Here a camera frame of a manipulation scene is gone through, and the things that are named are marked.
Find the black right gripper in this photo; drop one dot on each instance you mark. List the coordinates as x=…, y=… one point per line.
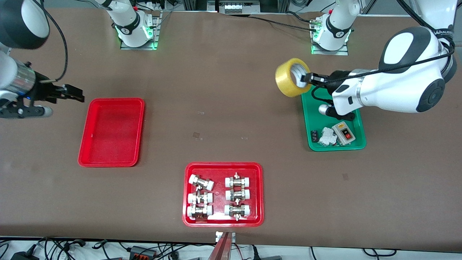
x=42, y=90

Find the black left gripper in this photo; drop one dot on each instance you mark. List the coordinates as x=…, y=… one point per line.
x=336, y=78

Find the yellow packing tape roll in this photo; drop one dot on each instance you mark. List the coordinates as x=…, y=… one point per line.
x=285, y=83

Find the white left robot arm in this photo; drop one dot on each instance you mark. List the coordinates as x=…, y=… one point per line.
x=393, y=86

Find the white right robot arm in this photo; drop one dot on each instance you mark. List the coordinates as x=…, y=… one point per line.
x=128, y=21

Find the green plastic tray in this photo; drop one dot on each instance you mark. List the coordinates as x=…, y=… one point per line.
x=311, y=115

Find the red plastic tray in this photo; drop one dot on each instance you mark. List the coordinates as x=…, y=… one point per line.
x=112, y=133
x=221, y=169

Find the small black terminal block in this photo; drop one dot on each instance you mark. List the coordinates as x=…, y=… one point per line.
x=314, y=136

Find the white circuit breaker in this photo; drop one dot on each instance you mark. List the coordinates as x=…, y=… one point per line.
x=327, y=136

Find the grey terminal block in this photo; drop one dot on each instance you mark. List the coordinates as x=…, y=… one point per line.
x=239, y=7

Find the metal fitting with white caps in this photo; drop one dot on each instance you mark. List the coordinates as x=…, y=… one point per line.
x=238, y=181
x=237, y=210
x=238, y=195
x=201, y=182
x=199, y=211
x=200, y=198

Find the black power adapter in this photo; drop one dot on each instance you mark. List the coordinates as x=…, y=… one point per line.
x=23, y=255

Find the black orange connector box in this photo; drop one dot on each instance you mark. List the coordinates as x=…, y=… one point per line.
x=143, y=252

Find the black power plug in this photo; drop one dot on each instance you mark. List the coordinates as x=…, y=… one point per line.
x=265, y=257

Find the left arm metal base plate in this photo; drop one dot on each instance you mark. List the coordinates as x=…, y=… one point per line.
x=344, y=51

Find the grey on-off switch box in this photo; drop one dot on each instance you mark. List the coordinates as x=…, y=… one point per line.
x=344, y=133

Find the aluminium frame strut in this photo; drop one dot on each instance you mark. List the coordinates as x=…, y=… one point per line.
x=370, y=6

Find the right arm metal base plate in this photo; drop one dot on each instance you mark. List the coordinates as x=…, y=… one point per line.
x=156, y=32

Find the aluminium camera mount post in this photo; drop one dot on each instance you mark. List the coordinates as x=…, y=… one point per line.
x=223, y=249

